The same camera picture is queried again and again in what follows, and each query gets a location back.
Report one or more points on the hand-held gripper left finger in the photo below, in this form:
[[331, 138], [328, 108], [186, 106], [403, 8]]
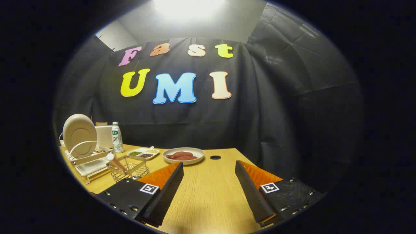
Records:
[[169, 191]]

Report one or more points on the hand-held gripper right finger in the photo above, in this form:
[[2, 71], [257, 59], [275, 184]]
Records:
[[252, 191]]

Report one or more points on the beige round plate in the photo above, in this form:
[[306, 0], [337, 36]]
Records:
[[79, 135]]

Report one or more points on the white divided condiment dish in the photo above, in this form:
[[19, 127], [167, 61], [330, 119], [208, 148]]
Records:
[[143, 152]]

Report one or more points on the grey shallow dish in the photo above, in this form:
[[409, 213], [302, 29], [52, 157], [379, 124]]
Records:
[[200, 153]]

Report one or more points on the reddish brown meat patty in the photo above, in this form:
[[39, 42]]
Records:
[[175, 157], [188, 154]]

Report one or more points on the white drink bottle green label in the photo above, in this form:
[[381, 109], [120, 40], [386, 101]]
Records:
[[117, 139]]

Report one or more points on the black backdrop cloth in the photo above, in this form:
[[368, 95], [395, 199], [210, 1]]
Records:
[[260, 113]]

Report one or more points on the white toaster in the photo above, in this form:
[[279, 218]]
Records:
[[104, 136]]

